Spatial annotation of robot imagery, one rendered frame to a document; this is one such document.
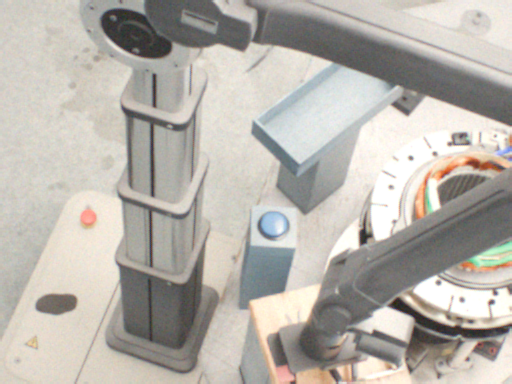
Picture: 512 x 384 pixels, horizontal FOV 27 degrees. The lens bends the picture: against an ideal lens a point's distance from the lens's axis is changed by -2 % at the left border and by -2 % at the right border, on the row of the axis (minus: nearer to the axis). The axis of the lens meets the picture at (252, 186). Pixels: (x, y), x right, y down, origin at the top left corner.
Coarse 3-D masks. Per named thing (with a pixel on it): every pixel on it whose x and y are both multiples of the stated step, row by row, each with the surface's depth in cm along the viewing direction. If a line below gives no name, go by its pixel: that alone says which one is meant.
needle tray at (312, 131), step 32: (288, 96) 173; (320, 96) 178; (352, 96) 179; (384, 96) 174; (256, 128) 171; (288, 128) 174; (320, 128) 175; (352, 128) 173; (288, 160) 169; (320, 160) 178; (288, 192) 194; (320, 192) 191
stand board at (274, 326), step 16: (304, 288) 156; (256, 304) 155; (272, 304) 155; (288, 304) 155; (304, 304) 155; (256, 320) 153; (272, 320) 154; (304, 320) 154; (272, 368) 150; (368, 368) 151; (384, 368) 151
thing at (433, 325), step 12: (372, 192) 170; (360, 240) 166; (396, 300) 162; (408, 312) 161; (420, 324) 160; (432, 324) 160; (444, 324) 160; (456, 336) 159; (468, 336) 160; (480, 336) 160; (492, 336) 160
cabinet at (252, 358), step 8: (248, 328) 163; (248, 336) 164; (256, 336) 158; (248, 344) 166; (256, 344) 159; (248, 352) 168; (256, 352) 161; (248, 360) 169; (256, 360) 162; (264, 360) 156; (240, 368) 178; (248, 368) 171; (256, 368) 164; (264, 368) 157; (248, 376) 173; (256, 376) 165; (264, 376) 159
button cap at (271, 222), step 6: (264, 216) 164; (270, 216) 164; (276, 216) 164; (282, 216) 164; (264, 222) 164; (270, 222) 164; (276, 222) 164; (282, 222) 164; (264, 228) 163; (270, 228) 163; (276, 228) 163; (282, 228) 163; (270, 234) 163; (276, 234) 163; (282, 234) 164
